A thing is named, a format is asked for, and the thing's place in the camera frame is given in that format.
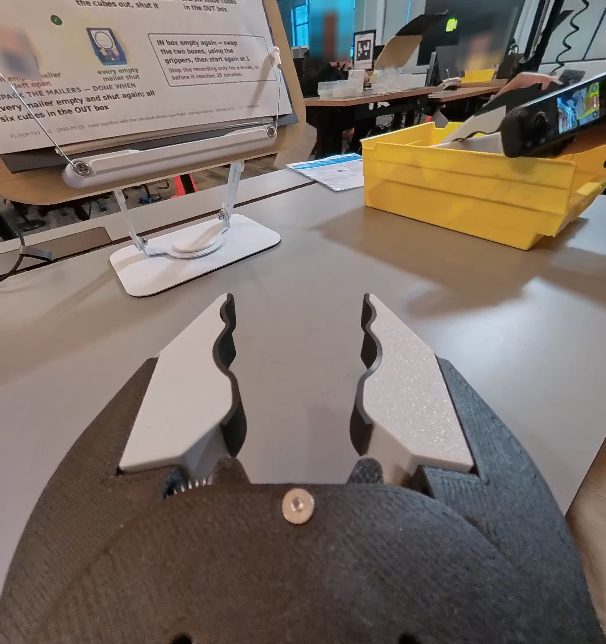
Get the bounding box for open brown cardboard box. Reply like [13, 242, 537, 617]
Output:
[373, 21, 425, 67]

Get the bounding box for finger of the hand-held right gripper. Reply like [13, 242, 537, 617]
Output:
[454, 91, 516, 139]

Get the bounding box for clear plastic containers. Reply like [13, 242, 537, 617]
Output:
[317, 69, 370, 99]

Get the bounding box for black cable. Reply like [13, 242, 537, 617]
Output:
[0, 249, 32, 288]

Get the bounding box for yellow plastic bin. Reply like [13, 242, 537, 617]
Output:
[361, 122, 606, 251]

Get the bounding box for printed instruction sheet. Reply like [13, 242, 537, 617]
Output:
[0, 0, 283, 154]

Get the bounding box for blue white paper leaflet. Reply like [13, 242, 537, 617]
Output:
[286, 152, 365, 192]

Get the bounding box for background wooden table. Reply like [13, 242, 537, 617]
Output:
[303, 82, 510, 158]

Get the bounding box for black white marker sign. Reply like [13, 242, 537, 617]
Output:
[353, 30, 377, 70]

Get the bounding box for grey desk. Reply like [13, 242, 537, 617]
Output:
[0, 163, 606, 642]

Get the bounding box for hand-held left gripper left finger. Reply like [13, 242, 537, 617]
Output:
[118, 293, 248, 479]

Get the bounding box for white document stand wooden board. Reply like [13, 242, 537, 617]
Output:
[0, 0, 306, 298]

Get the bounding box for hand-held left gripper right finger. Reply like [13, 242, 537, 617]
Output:
[349, 293, 476, 488]

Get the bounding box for beige chair seat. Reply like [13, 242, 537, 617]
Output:
[564, 415, 606, 644]

